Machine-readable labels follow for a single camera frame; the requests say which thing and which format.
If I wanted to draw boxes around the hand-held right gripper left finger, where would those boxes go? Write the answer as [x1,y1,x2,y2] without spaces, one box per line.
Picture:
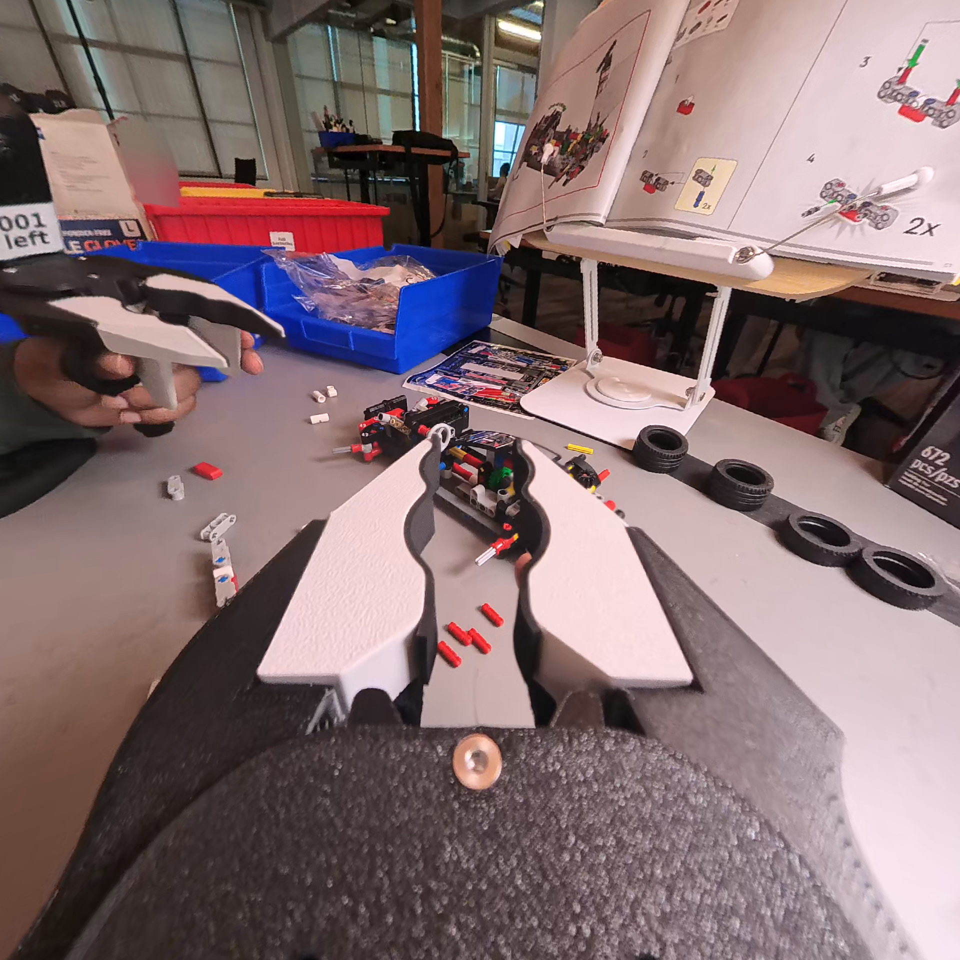
[255,437,441,724]

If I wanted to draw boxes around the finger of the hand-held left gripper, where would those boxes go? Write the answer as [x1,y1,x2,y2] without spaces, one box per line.
[141,273,288,374]
[51,297,228,411]

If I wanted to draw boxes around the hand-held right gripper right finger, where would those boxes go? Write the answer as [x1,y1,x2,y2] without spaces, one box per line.
[513,439,695,723]

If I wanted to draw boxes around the person's left forearm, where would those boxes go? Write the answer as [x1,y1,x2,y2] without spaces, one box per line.
[0,341,110,457]

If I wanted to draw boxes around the black toy set box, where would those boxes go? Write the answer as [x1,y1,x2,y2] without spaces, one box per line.
[885,375,960,530]

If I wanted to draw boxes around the person's left hand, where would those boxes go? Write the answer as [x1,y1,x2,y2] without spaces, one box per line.
[13,332,265,432]

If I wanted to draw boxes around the cardboard box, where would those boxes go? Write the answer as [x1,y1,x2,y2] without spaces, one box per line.
[30,108,181,258]

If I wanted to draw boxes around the red plastic bin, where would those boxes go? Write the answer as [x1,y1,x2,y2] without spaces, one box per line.
[142,180,391,256]

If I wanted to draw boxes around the clear bags of parts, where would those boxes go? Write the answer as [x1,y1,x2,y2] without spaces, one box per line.
[266,251,440,335]

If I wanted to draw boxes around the toy brick car chassis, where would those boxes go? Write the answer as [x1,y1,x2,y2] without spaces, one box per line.
[333,397,627,567]

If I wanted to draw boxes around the white book stand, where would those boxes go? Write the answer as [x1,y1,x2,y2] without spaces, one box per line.
[517,221,875,451]

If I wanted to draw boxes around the wooden background desk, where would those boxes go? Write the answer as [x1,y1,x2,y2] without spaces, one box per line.
[311,131,471,249]
[480,228,960,320]

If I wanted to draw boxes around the holographic sticker sheet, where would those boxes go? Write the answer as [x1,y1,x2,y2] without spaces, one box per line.
[402,341,579,420]

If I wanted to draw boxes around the instruction booklet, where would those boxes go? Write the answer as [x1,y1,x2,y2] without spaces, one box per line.
[487,0,960,285]

